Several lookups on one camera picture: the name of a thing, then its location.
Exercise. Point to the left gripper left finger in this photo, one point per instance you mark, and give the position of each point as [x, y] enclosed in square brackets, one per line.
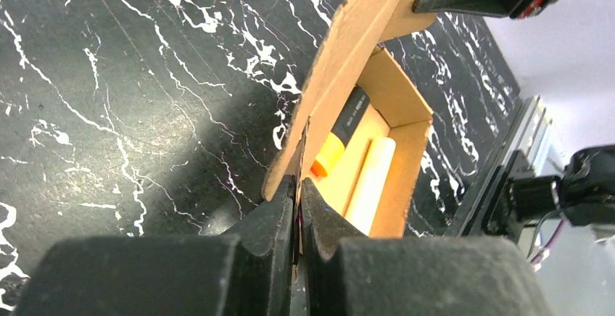
[244, 271]

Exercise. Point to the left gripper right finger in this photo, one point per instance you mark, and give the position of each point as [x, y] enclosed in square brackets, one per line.
[349, 273]

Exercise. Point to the pale yellow marker pen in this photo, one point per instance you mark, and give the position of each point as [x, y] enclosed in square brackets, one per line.
[370, 184]

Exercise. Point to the aluminium frame rail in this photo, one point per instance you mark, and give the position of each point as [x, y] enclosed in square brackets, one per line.
[530, 148]

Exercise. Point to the orange black marker pen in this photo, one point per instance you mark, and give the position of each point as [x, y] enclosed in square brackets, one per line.
[342, 131]

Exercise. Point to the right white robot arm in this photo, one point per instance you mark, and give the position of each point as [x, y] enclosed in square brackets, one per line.
[583, 195]

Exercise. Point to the brown cardboard box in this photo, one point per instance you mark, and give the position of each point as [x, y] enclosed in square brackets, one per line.
[351, 56]

